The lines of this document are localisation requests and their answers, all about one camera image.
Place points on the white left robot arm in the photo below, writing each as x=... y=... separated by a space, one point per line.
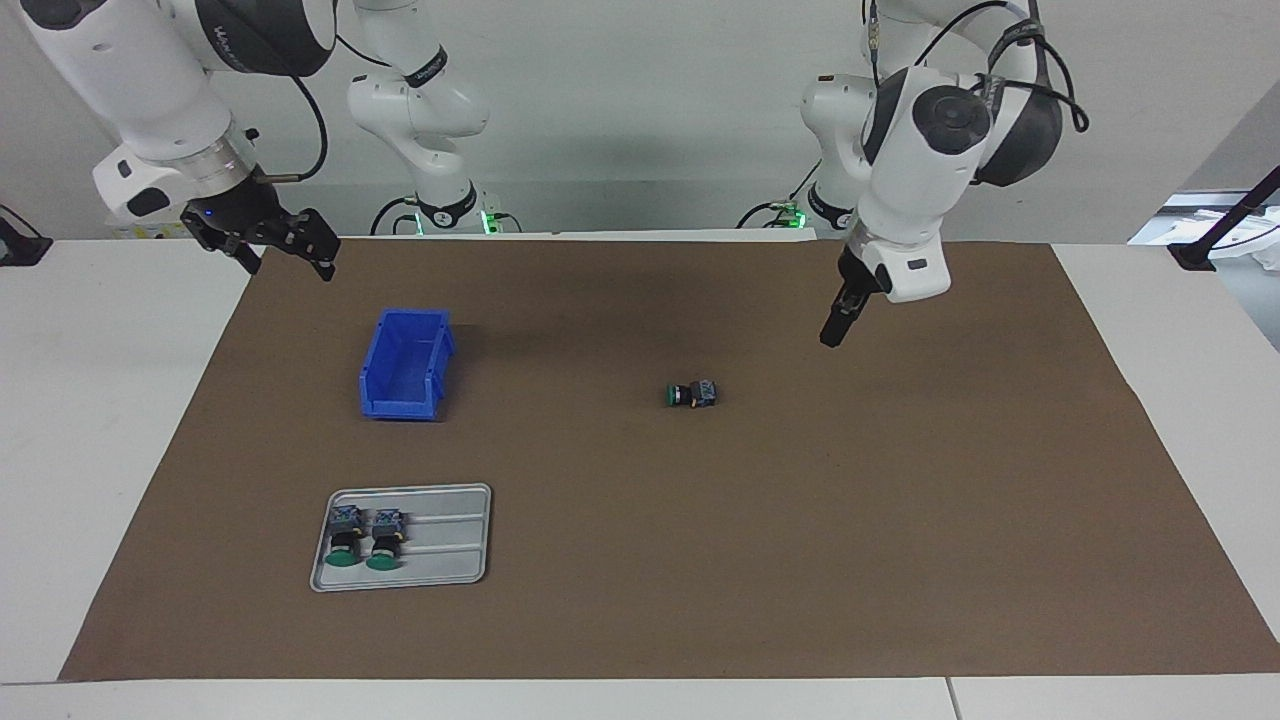
x=920 y=170

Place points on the black table clamp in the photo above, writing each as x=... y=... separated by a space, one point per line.
x=20 y=248

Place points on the white box with label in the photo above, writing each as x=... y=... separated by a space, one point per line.
x=125 y=230

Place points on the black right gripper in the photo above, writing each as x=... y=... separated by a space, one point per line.
x=235 y=215

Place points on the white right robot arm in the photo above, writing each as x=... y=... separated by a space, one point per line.
x=150 y=90

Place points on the grey metal tray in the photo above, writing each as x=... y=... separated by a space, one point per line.
x=450 y=545

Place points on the blue plastic storage bin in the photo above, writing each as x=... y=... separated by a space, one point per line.
x=405 y=365

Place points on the black camera stand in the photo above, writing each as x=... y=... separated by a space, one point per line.
x=1225 y=225

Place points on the white sheet pile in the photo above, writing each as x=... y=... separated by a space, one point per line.
x=1252 y=248

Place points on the green push button switch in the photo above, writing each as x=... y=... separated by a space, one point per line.
x=344 y=540
x=384 y=542
x=695 y=394

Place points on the brown table mat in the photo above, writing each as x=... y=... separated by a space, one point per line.
x=750 y=520

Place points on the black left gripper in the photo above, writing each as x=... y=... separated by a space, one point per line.
x=858 y=275

